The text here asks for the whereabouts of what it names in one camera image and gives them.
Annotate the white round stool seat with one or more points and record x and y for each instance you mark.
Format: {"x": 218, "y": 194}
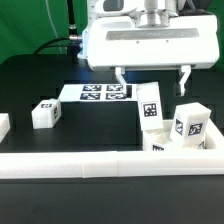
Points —
{"x": 160, "y": 141}

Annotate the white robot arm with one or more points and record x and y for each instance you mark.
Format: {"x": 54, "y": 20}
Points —
{"x": 144, "y": 13}

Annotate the white right fence rail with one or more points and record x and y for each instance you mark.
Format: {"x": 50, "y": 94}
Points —
{"x": 214, "y": 138}

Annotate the white front fence rail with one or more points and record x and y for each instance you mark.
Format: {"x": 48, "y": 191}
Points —
{"x": 110, "y": 164}

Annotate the white fence rail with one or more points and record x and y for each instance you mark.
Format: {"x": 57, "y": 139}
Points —
{"x": 214, "y": 138}
{"x": 4, "y": 125}
{"x": 110, "y": 164}

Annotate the white left fence rail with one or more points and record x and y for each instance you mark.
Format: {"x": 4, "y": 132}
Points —
{"x": 4, "y": 125}

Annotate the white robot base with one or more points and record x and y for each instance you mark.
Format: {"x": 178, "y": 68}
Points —
{"x": 84, "y": 44}

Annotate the white marker sheet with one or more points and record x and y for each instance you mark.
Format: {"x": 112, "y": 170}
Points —
{"x": 97, "y": 93}

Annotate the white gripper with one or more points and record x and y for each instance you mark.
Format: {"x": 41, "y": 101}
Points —
{"x": 188, "y": 42}

